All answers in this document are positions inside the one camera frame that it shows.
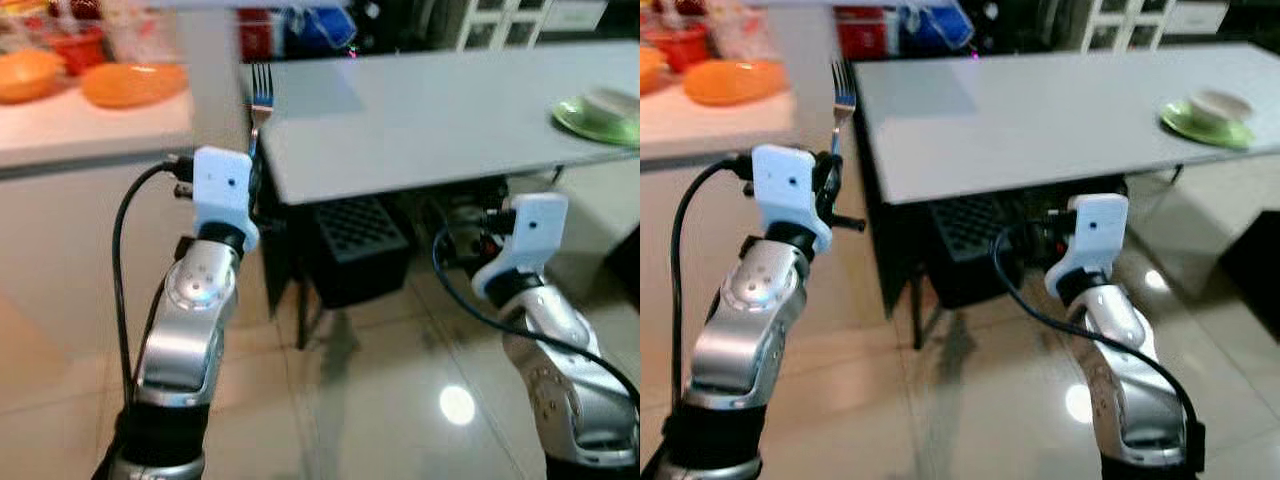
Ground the white counter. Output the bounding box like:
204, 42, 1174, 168
640, 90, 798, 173
0, 92, 194, 183

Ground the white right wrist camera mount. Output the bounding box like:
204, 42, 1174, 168
471, 192, 570, 302
1044, 192, 1130, 298

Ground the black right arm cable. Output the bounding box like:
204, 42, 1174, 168
992, 221, 1202, 441
431, 225, 641, 411

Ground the round orange bowl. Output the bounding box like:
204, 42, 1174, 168
0, 48, 67, 105
640, 45, 670, 97

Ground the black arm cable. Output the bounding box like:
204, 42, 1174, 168
669, 152, 757, 411
431, 225, 641, 411
111, 154, 198, 411
992, 221, 1202, 441

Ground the green plate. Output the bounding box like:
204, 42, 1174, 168
1160, 97, 1257, 152
552, 95, 641, 149

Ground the white bowl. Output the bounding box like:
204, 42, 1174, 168
583, 88, 641, 127
1187, 90, 1255, 129

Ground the blue white garment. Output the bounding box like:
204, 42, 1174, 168
899, 0, 977, 57
283, 3, 359, 59

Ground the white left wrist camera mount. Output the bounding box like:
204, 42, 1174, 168
750, 144, 833, 255
189, 145, 262, 253

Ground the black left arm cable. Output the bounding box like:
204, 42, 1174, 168
669, 152, 757, 411
111, 154, 198, 411

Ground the silver metal fork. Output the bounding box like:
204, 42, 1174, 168
829, 59, 859, 158
247, 62, 276, 158

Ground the small red container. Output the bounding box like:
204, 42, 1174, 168
645, 22, 712, 74
45, 25, 107, 77

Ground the red crate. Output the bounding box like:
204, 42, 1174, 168
238, 8, 278, 64
835, 5, 902, 62

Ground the wide orange bowl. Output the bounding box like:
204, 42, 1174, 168
683, 58, 790, 108
80, 62, 190, 110

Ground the white framed glass door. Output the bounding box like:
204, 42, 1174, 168
1075, 0, 1232, 52
455, 0, 612, 52

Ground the black plastic crate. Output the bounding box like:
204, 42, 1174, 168
314, 196, 412, 310
924, 196, 1022, 308

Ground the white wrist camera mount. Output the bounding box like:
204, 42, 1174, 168
471, 192, 570, 302
750, 144, 833, 255
1044, 192, 1130, 298
189, 145, 262, 253

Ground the black metal table leg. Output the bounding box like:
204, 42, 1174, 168
262, 195, 323, 351
856, 190, 928, 351

